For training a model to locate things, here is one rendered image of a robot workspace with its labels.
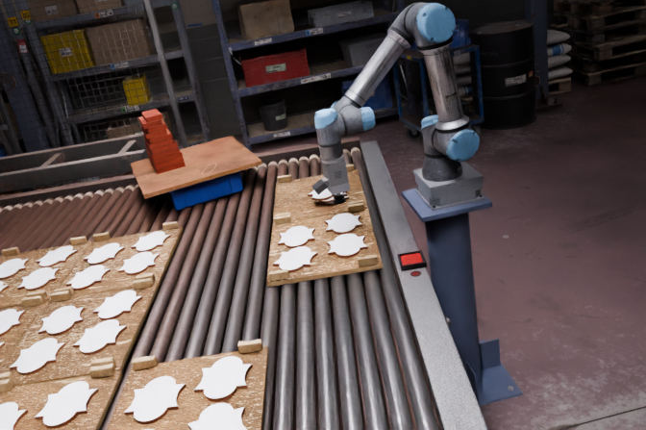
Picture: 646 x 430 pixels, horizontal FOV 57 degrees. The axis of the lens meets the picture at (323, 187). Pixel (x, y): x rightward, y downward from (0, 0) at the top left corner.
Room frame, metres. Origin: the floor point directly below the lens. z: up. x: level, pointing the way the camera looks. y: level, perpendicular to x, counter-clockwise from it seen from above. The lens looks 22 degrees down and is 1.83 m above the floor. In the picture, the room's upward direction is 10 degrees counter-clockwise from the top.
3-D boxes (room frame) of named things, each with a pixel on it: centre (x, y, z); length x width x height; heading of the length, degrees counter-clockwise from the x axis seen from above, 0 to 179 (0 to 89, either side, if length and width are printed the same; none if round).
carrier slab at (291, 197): (2.17, 0.02, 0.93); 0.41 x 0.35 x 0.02; 179
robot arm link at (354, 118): (1.90, -0.14, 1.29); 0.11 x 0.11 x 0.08; 13
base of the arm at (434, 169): (2.08, -0.45, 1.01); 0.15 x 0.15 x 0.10
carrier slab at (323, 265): (1.76, 0.03, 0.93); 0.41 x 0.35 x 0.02; 178
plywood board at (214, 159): (2.55, 0.55, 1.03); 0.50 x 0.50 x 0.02; 20
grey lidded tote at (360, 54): (6.25, -0.70, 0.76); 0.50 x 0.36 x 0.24; 102
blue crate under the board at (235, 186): (2.48, 0.53, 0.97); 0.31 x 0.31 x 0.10; 20
